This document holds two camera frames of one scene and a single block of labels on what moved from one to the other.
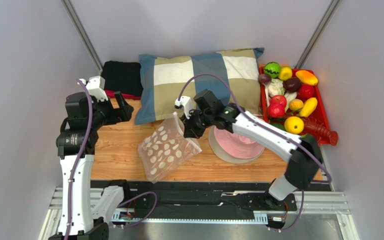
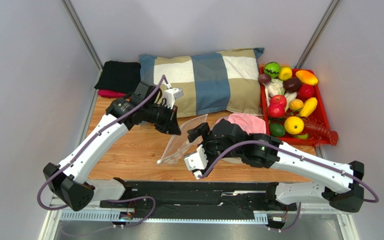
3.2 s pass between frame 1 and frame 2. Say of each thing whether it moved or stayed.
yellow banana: stayed
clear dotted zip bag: moved
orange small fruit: stayed
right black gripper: moved
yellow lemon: stayed
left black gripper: moved
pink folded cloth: stayed
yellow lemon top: stayed
